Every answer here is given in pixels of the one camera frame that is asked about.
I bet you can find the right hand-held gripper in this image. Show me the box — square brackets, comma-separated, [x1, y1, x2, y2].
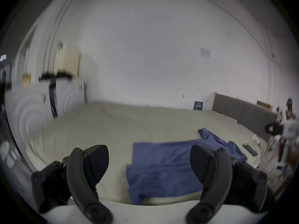
[265, 120, 299, 144]

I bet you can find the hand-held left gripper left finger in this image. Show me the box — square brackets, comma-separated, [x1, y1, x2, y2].
[31, 145, 114, 224]

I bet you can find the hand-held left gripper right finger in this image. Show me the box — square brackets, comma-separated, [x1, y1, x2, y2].
[186, 145, 276, 224]

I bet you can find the brown carton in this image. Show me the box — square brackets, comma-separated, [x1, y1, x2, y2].
[256, 100, 273, 112]

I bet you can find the grey padded headboard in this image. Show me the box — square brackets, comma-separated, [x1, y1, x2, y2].
[212, 92, 280, 143]

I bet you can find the black phone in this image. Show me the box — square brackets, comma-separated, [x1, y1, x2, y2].
[242, 143, 258, 157]

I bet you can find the bed with beige sheet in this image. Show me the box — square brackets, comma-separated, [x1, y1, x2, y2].
[28, 101, 269, 206]

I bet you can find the dark blue shirt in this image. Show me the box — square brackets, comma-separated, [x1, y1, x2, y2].
[126, 128, 248, 205]

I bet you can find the white washing machine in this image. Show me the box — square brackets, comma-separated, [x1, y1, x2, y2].
[57, 79, 86, 117]
[6, 85, 55, 138]

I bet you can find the beige carton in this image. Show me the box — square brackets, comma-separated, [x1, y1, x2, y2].
[54, 45, 81, 78]

